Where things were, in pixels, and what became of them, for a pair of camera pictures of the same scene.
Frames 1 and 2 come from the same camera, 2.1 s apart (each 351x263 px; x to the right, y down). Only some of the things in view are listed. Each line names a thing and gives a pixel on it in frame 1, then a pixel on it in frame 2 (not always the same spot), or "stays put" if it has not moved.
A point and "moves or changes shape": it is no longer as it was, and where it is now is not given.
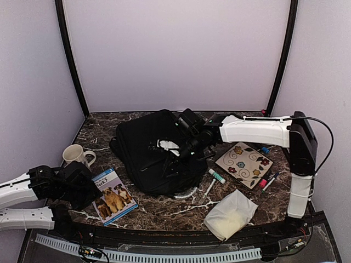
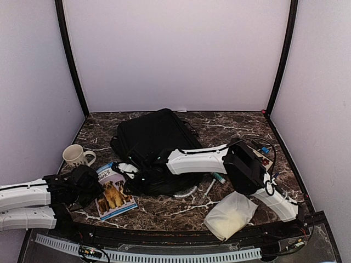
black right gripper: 176,160 -> 135,189
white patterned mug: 74,153 stays put
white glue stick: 212,172 stays put
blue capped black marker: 265,149 stays put
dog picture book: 116,200 moves or changes shape
